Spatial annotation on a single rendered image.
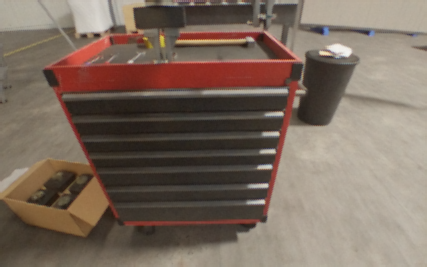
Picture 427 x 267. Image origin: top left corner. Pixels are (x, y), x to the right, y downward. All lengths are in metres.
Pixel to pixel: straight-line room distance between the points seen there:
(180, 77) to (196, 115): 0.12
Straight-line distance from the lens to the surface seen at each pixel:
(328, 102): 2.10
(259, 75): 0.63
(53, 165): 1.71
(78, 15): 7.31
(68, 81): 0.74
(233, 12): 3.64
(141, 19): 0.63
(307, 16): 2.82
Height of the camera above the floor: 1.12
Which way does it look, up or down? 36 degrees down
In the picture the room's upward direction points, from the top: 1 degrees counter-clockwise
